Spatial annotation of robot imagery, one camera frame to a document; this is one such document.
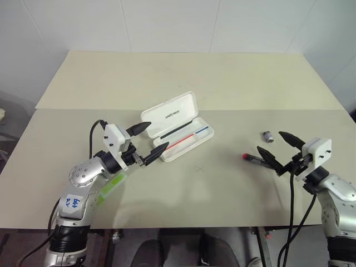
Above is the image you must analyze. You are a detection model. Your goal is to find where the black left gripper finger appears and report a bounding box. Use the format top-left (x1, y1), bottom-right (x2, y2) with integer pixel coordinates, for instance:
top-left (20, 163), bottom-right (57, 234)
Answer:
top-left (143, 142), bottom-right (170, 167)
top-left (126, 121), bottom-right (152, 137)

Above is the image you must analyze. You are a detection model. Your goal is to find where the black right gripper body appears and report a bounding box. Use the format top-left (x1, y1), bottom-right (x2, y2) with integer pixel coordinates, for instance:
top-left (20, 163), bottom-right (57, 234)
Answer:
top-left (281, 152), bottom-right (314, 176)

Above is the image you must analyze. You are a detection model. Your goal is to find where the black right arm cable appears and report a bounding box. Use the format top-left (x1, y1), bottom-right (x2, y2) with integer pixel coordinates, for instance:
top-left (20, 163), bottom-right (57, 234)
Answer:
top-left (278, 164), bottom-right (318, 267)

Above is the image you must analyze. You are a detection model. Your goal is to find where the white hard pencil case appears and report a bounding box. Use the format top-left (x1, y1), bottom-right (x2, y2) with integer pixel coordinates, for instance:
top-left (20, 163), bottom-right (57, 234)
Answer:
top-left (140, 91), bottom-right (215, 163)

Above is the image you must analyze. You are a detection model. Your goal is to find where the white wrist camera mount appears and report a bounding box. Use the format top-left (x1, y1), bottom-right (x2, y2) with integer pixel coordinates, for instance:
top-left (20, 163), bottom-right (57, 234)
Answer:
top-left (295, 137), bottom-right (332, 181)
top-left (102, 124), bottom-right (131, 170)

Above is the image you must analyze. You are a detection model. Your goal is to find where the metal table frame leg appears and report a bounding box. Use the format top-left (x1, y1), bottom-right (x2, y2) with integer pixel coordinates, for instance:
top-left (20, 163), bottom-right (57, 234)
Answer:
top-left (249, 226), bottom-right (275, 267)

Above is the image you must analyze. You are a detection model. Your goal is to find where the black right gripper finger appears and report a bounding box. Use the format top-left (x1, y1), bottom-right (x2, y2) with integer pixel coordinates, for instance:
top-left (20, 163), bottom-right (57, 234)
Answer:
top-left (278, 131), bottom-right (305, 154)
top-left (256, 146), bottom-right (286, 176)

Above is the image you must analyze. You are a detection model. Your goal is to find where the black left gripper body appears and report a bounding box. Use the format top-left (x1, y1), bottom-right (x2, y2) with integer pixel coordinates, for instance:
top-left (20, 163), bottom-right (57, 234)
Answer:
top-left (121, 145), bottom-right (146, 169)

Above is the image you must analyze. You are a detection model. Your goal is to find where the green highlighter marker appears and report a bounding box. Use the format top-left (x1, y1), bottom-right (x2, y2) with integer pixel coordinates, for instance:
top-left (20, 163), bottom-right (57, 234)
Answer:
top-left (97, 171), bottom-right (128, 206)

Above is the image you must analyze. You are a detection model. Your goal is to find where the black pen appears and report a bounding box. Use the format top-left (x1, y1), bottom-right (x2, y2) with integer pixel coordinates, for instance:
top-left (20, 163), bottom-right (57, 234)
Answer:
top-left (160, 120), bottom-right (193, 139)

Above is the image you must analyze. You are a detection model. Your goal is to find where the red and blue pen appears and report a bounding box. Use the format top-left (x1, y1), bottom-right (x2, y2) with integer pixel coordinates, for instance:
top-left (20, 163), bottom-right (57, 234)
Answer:
top-left (164, 126), bottom-right (209, 151)

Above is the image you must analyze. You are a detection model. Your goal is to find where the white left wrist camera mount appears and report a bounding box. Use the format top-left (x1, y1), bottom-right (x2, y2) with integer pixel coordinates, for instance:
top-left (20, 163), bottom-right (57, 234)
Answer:
top-left (102, 124), bottom-right (131, 170)

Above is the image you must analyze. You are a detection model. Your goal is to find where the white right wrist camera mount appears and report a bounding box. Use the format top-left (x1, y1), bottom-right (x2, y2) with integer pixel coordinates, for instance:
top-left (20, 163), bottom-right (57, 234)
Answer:
top-left (295, 137), bottom-right (332, 181)

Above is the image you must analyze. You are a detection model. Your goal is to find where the black marker with red cap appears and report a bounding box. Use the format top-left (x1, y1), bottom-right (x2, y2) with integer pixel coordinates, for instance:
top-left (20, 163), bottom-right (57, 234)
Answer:
top-left (241, 152), bottom-right (270, 167)

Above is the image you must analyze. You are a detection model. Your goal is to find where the dark rounded shape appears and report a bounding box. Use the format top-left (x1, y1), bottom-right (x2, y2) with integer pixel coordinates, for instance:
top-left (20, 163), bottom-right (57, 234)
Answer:
top-left (199, 233), bottom-right (236, 267)
top-left (136, 239), bottom-right (165, 267)

